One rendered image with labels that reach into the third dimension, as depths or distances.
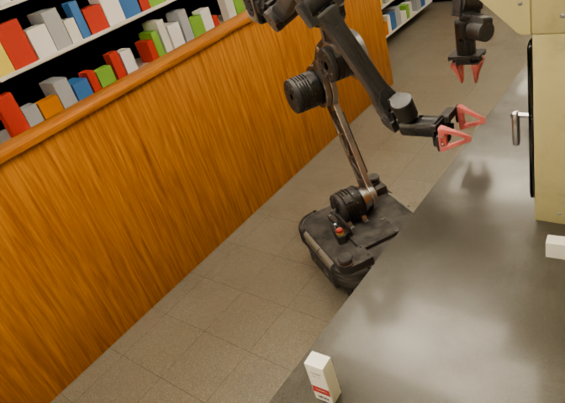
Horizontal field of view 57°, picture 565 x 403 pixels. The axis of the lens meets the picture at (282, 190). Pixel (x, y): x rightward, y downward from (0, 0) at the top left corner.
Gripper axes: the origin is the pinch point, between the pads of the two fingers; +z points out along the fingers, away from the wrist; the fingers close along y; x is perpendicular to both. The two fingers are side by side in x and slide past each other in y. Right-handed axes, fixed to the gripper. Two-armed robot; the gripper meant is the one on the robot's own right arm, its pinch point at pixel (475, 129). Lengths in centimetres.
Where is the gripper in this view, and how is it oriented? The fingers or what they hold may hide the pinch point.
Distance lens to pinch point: 140.2
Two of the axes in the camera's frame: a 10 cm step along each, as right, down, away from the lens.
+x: 2.6, 8.3, 4.9
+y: 6.0, -5.4, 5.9
